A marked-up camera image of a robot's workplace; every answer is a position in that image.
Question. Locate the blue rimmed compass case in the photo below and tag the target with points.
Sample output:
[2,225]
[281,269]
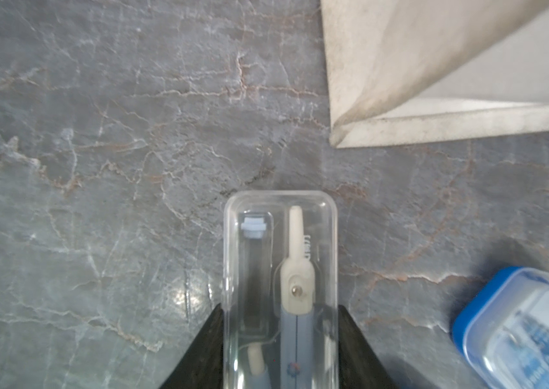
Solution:
[503,332]

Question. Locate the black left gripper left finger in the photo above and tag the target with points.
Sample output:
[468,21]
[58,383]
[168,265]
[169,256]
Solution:
[202,366]

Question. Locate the clear case blue compass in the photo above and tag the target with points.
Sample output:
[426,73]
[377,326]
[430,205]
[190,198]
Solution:
[280,298]

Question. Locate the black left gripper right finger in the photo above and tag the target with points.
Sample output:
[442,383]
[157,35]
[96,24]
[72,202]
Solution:
[359,366]

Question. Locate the white canvas tote bag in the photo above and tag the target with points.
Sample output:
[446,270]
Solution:
[415,72]

